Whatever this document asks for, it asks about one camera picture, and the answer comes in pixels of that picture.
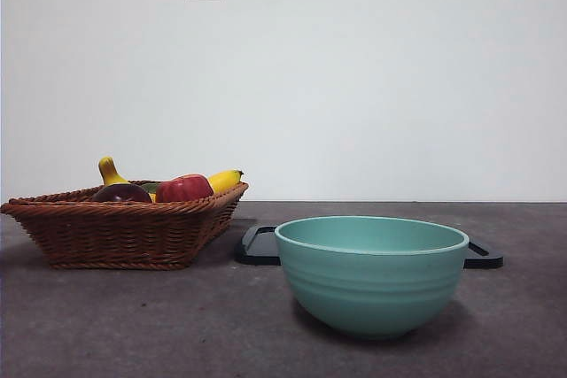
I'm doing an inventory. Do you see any red ribbed pepper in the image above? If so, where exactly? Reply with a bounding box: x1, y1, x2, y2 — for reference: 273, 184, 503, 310
154, 173, 214, 203

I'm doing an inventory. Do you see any teal ceramic bowl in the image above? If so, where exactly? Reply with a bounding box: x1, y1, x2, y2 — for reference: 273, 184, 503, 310
273, 215, 470, 340

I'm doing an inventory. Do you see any yellow banana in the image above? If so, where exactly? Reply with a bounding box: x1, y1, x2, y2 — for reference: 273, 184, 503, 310
97, 156, 245, 202

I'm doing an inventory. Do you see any dark purple plum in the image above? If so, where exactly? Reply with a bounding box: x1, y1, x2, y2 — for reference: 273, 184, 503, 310
91, 182, 154, 204

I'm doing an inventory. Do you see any brown wicker basket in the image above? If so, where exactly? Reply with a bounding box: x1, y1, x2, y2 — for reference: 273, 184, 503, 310
0, 180, 249, 271

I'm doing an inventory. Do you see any black rectangular tray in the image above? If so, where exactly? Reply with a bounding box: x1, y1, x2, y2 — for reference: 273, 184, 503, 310
233, 224, 506, 269

